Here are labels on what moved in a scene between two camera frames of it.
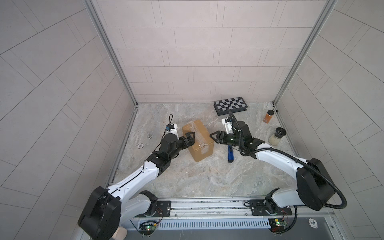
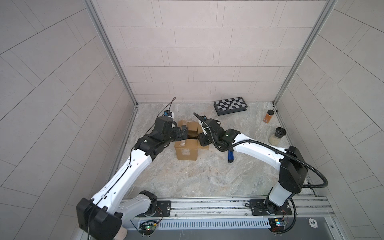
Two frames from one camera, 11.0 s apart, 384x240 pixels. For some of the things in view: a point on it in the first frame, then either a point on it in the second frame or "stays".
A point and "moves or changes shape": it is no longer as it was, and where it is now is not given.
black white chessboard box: x=234 y=104 stays
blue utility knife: x=230 y=153 stays
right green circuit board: x=277 y=225 stays
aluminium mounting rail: x=214 y=208 stays
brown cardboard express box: x=203 y=147 moves or changes shape
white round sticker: x=313 y=223 stays
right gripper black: x=219 y=137 to x=201 y=137
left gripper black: x=189 y=142 to x=184 y=133
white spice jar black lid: x=274 y=139 stays
